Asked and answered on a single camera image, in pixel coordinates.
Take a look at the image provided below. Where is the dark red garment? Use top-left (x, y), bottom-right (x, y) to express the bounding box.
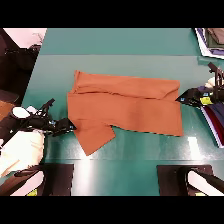
top-left (201, 106), bottom-right (224, 145)

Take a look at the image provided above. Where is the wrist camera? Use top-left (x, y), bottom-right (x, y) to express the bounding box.
top-left (207, 62), bottom-right (224, 90)
top-left (38, 97), bottom-right (56, 118)

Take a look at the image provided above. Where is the dark green garment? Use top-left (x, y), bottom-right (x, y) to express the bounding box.
top-left (203, 27), bottom-right (224, 52)

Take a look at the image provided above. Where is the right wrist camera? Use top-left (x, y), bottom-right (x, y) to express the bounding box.
top-left (207, 62), bottom-right (224, 90)

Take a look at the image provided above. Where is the cream garment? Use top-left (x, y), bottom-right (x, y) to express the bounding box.
top-left (0, 129), bottom-right (46, 178)

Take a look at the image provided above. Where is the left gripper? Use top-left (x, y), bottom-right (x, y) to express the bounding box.
top-left (49, 117), bottom-right (77, 137)

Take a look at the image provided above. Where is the orange T-shirt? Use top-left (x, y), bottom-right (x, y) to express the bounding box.
top-left (67, 69), bottom-right (185, 157)

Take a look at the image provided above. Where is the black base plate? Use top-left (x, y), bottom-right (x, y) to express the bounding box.
top-left (41, 162), bottom-right (75, 197)
top-left (156, 164), bottom-right (214, 197)

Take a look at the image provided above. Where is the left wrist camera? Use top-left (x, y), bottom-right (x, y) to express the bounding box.
top-left (38, 97), bottom-right (56, 118)

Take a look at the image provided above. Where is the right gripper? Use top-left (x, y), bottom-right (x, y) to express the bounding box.
top-left (175, 87), bottom-right (204, 108)

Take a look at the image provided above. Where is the navy garment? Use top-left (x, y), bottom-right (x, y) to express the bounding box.
top-left (199, 102), bottom-right (224, 124)

